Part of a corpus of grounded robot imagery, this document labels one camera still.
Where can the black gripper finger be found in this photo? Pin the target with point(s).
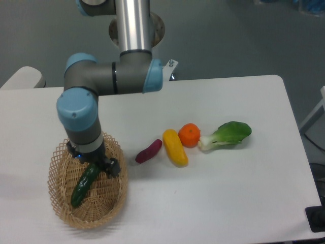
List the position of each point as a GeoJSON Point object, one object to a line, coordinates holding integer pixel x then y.
{"type": "Point", "coordinates": [111, 166]}

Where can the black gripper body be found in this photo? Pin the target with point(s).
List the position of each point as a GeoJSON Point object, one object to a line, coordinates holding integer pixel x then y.
{"type": "Point", "coordinates": [94, 152]}

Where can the green cucumber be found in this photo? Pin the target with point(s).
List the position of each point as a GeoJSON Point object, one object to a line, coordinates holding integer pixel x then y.
{"type": "Point", "coordinates": [85, 181]}

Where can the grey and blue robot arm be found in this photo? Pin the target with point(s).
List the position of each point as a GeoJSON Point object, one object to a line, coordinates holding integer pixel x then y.
{"type": "Point", "coordinates": [85, 79]}

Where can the woven wicker basket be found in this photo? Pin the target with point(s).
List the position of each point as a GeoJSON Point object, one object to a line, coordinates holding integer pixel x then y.
{"type": "Point", "coordinates": [104, 195]}

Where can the purple sweet potato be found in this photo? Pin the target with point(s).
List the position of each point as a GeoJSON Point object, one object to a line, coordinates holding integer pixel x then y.
{"type": "Point", "coordinates": [149, 152]}

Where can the orange tangerine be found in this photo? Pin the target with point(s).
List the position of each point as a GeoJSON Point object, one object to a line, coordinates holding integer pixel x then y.
{"type": "Point", "coordinates": [189, 135]}

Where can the white chair armrest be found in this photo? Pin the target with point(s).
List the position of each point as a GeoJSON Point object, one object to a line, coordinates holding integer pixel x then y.
{"type": "Point", "coordinates": [25, 78]}

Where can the green bok choy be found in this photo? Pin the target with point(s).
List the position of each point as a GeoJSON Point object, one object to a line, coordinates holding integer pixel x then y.
{"type": "Point", "coordinates": [231, 133]}

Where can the black device at table edge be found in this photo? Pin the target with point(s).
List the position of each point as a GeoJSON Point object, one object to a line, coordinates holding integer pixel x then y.
{"type": "Point", "coordinates": [315, 216]}

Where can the white furniture frame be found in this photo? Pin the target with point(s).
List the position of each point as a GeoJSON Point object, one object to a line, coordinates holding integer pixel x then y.
{"type": "Point", "coordinates": [313, 115]}

